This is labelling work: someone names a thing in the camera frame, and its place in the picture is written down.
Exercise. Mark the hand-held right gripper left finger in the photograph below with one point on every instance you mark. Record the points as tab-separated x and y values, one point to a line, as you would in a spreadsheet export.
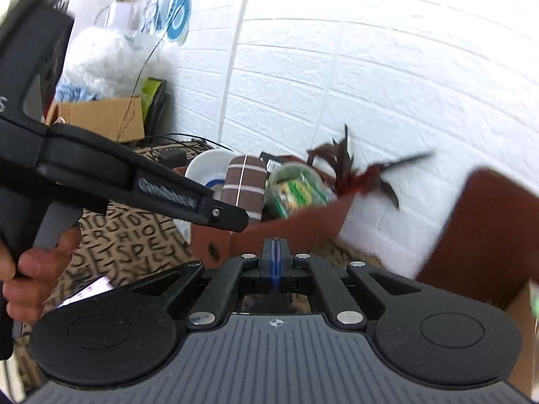
266	269

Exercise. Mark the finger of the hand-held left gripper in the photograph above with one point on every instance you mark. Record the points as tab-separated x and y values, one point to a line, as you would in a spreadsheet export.
227	216

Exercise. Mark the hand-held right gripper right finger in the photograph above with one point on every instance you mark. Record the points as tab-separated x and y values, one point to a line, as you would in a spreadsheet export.
281	269

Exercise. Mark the brown storage box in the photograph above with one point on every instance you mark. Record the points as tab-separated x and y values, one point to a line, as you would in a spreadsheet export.
294	231

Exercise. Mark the person's left hand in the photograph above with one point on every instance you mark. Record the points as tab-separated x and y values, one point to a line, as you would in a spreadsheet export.
33	286

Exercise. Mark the brown plaid roll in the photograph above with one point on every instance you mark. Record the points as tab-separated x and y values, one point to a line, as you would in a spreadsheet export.
244	189

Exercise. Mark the open cardboard box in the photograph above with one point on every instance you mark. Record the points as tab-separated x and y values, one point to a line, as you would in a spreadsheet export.
101	118

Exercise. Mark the white bowl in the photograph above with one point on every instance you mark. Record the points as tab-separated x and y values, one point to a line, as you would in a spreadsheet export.
206	168

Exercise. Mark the black packet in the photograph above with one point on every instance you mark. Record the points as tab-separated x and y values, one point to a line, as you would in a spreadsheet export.
269	160

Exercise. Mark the clear tape roll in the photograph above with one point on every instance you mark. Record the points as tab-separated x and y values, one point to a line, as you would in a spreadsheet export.
294	193

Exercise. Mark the blue fluffy cloth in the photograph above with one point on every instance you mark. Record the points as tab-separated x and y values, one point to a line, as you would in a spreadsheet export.
71	92

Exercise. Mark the letter printed blanket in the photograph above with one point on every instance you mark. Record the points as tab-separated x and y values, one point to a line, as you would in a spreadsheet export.
126	235

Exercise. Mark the yellow green bag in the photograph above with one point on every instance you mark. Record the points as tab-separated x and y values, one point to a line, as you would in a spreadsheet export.
150	92

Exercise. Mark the white plastic bag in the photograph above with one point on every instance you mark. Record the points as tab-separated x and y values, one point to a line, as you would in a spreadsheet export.
101	59

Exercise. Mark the red feather duster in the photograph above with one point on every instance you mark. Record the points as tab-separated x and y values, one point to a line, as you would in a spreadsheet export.
349	176

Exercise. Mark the white orange medicine box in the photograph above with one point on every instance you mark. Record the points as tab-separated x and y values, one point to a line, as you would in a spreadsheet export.
90	290

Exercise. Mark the plant in white pot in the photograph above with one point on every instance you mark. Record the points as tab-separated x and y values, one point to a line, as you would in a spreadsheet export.
124	12

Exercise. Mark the blue paper fan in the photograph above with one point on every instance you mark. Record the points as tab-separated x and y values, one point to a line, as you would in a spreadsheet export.
179	21

